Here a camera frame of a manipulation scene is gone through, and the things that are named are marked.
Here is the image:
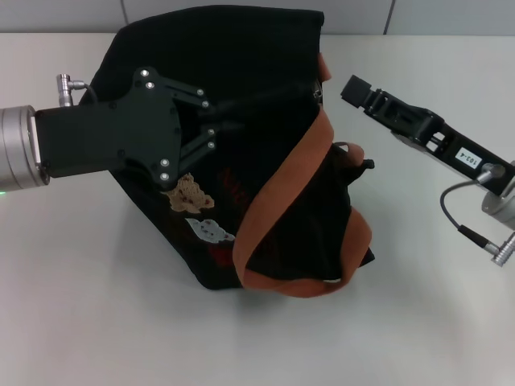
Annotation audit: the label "arm cable with plug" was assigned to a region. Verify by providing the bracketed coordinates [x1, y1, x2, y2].
[55, 72, 101, 109]
[439, 164, 515, 267]

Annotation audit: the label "right arm cable with plug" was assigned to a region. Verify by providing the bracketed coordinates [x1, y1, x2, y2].
[439, 164, 515, 267]

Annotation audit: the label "left arm cable with plug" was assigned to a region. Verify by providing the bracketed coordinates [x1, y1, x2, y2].
[55, 72, 101, 109]

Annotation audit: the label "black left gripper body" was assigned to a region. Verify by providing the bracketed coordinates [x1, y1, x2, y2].
[33, 65, 183, 192]

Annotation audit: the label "black food bag orange straps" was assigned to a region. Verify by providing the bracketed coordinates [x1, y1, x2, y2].
[85, 4, 378, 299]

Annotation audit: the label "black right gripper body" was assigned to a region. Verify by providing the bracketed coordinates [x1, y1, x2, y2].
[417, 113, 515, 199]

